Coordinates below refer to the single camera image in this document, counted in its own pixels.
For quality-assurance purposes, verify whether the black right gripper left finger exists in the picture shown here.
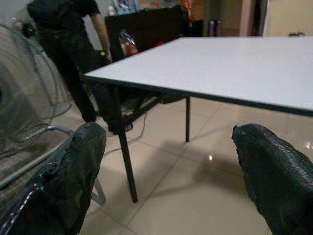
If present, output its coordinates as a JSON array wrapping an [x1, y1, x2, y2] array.
[[0, 121, 107, 235]]

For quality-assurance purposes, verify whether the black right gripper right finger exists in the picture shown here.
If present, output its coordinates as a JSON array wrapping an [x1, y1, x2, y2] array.
[[231, 123, 313, 235]]

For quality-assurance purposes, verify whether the grey standing fan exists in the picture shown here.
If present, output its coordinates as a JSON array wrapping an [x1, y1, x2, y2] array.
[[0, 23, 72, 157]]

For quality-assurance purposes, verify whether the white folding table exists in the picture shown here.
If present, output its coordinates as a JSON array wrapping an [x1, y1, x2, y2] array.
[[83, 36, 313, 204]]

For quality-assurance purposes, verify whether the person in black clothes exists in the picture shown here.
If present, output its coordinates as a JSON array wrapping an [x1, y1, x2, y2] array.
[[26, 0, 134, 135]]

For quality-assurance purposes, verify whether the red and white plastic bag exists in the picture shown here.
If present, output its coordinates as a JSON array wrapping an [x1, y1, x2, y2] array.
[[118, 29, 139, 58]]

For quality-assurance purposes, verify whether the silver thermos bottle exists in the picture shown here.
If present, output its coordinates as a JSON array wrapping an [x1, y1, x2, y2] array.
[[207, 20, 222, 37]]

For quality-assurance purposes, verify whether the black cabinet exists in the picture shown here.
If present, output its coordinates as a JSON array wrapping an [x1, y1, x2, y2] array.
[[104, 6, 189, 62]]

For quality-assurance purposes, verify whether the metal frame chair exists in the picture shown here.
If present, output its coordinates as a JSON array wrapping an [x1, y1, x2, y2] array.
[[0, 124, 106, 206]]

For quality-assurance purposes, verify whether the white floor cable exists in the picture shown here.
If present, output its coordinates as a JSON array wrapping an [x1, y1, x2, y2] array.
[[104, 111, 148, 154]]

